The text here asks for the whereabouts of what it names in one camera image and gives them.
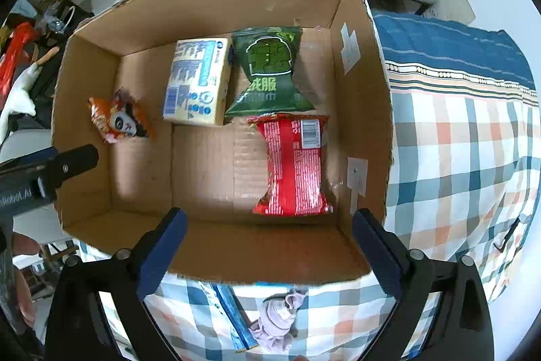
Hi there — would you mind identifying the pale yellow tissue pack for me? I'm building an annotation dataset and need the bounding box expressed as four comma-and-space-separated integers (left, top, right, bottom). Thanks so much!
163, 37, 234, 127

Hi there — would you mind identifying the plaid bed sheet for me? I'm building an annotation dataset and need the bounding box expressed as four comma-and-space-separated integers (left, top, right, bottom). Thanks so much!
76, 13, 538, 361

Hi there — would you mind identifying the red plastic bag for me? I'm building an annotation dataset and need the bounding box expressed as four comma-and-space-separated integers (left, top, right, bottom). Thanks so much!
0, 23, 41, 97

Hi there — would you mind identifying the orange snack packet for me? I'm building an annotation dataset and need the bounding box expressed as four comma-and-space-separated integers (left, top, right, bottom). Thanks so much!
88, 87, 156, 144

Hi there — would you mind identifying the cardboard box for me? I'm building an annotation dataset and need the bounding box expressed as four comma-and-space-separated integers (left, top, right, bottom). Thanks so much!
51, 0, 395, 286

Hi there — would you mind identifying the red noodle packet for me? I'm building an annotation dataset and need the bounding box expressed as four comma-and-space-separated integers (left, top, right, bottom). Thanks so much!
246, 113, 334, 217

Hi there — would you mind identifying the person's left hand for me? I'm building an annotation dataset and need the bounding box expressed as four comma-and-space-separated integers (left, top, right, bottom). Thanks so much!
7, 233, 43, 332

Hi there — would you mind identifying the green wet wipes pack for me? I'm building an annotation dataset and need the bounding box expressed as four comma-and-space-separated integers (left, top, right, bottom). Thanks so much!
224, 27, 315, 117

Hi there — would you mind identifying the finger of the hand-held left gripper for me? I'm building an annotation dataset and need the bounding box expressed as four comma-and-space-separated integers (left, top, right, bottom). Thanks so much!
25, 145, 99, 202

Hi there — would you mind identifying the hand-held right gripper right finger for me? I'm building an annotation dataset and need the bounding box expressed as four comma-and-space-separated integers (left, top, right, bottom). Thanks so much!
352, 209, 496, 361

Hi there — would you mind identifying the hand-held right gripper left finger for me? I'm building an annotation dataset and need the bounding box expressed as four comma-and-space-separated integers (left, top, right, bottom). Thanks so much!
45, 207, 188, 361

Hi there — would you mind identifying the blue striped packet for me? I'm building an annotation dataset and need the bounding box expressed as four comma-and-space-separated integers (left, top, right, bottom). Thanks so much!
202, 283, 259, 353

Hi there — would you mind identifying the lilac cloth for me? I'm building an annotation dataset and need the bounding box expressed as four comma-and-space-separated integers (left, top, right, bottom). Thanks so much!
249, 289, 309, 353

